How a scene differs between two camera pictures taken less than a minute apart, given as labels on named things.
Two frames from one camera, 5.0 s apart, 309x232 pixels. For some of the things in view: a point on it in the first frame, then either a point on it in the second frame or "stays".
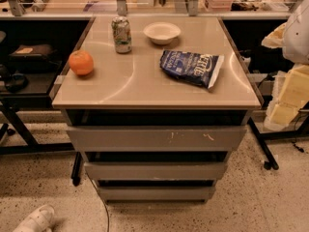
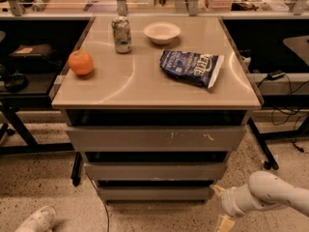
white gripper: x=297 y=38 to x=229 y=201
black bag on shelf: x=37 y=51 stays
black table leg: x=270 y=160 stays
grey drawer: x=157 y=193 stays
